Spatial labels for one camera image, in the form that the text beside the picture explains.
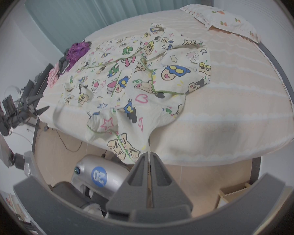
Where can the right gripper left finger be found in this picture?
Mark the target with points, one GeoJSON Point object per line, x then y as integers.
{"type": "Point", "coordinates": [134, 185]}

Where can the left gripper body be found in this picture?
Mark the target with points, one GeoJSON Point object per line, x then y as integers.
{"type": "Point", "coordinates": [25, 110]}

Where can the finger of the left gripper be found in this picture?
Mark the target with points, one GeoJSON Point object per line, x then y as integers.
{"type": "Point", "coordinates": [33, 99]}
{"type": "Point", "coordinates": [42, 110]}

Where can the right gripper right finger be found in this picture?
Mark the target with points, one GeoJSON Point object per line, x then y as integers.
{"type": "Point", "coordinates": [163, 187]}

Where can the white printed pyjama top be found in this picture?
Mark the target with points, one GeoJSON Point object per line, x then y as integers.
{"type": "Point", "coordinates": [137, 87]}

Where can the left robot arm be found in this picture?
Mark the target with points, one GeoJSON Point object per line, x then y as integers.
{"type": "Point", "coordinates": [8, 123]}

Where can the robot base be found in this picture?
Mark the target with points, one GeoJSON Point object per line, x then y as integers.
{"type": "Point", "coordinates": [100, 172]}

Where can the bed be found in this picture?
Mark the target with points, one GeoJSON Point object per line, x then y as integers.
{"type": "Point", "coordinates": [235, 94]}

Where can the pink garment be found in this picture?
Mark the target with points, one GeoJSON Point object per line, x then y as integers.
{"type": "Point", "coordinates": [53, 77]}

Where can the dark grey garment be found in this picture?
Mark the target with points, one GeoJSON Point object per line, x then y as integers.
{"type": "Point", "coordinates": [62, 66]}

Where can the purple satin garment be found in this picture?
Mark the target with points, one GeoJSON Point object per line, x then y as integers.
{"type": "Point", "coordinates": [76, 51]}

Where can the pale wooden stool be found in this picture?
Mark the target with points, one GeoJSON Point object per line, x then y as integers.
{"type": "Point", "coordinates": [231, 196]}

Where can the white printed pillow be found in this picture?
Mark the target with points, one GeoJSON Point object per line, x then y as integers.
{"type": "Point", "coordinates": [225, 21]}

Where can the grey bedside table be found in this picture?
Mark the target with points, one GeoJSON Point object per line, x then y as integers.
{"type": "Point", "coordinates": [208, 1]}

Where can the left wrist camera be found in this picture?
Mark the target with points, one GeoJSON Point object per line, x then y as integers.
{"type": "Point", "coordinates": [8, 104]}

